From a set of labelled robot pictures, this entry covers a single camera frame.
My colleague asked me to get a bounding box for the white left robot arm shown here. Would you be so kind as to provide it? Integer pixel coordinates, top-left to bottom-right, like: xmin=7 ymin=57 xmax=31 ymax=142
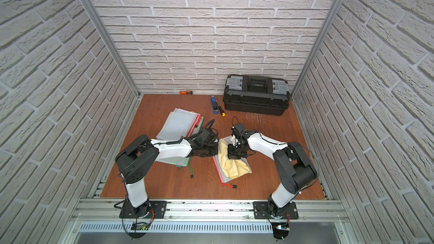
xmin=115 ymin=131 xmax=218 ymax=209

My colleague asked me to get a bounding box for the blue utility knife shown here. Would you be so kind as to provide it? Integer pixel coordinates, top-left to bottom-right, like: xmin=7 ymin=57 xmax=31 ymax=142
xmin=210 ymin=96 xmax=219 ymax=114

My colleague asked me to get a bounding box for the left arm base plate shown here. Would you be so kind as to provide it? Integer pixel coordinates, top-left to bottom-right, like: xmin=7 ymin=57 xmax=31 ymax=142
xmin=114 ymin=198 xmax=168 ymax=219

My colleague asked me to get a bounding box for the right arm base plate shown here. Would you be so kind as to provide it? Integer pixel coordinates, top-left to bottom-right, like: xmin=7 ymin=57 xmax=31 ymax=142
xmin=253 ymin=201 xmax=299 ymax=220

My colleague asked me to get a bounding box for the yellow black screwdriver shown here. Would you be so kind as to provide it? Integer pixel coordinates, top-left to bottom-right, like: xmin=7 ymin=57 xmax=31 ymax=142
xmin=218 ymin=106 xmax=226 ymax=117

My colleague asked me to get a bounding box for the black plastic toolbox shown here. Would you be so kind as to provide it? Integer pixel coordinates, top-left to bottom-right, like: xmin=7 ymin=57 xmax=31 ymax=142
xmin=223 ymin=74 xmax=290 ymax=116

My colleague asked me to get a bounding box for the red zip mesh document bag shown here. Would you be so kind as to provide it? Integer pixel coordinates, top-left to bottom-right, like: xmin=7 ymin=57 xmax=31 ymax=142
xmin=212 ymin=135 xmax=253 ymax=189

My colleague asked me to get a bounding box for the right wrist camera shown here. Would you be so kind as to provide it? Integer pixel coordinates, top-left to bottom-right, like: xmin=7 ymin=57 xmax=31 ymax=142
xmin=232 ymin=123 xmax=246 ymax=141

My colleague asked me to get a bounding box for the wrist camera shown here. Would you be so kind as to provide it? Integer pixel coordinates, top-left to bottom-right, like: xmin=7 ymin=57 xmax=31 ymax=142
xmin=232 ymin=123 xmax=246 ymax=141
xmin=194 ymin=119 xmax=219 ymax=146

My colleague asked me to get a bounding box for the yellow wiping cloth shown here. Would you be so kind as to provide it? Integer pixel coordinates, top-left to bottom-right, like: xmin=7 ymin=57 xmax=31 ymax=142
xmin=217 ymin=138 xmax=252 ymax=180

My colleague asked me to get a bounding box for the aluminium front rail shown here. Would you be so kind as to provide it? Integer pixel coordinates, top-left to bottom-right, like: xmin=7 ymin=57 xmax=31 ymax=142
xmin=71 ymin=198 xmax=349 ymax=223

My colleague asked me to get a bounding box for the white red zip document bag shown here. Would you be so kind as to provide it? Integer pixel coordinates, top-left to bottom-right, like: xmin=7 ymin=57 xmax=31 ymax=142
xmin=157 ymin=108 xmax=189 ymax=141

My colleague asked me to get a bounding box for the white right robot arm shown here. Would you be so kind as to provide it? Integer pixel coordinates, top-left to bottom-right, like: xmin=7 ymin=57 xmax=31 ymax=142
xmin=228 ymin=130 xmax=318 ymax=212

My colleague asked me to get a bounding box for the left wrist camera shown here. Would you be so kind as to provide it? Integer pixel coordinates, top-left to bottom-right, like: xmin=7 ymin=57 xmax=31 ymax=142
xmin=194 ymin=119 xmax=219 ymax=146

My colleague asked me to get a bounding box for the orange black tool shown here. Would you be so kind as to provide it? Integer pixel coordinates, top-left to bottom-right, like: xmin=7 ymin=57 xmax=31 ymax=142
xmin=179 ymin=91 xmax=193 ymax=95

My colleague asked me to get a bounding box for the green zip mesh document bag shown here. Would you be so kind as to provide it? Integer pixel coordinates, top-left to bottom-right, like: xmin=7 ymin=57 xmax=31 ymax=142
xmin=158 ymin=116 xmax=204 ymax=178

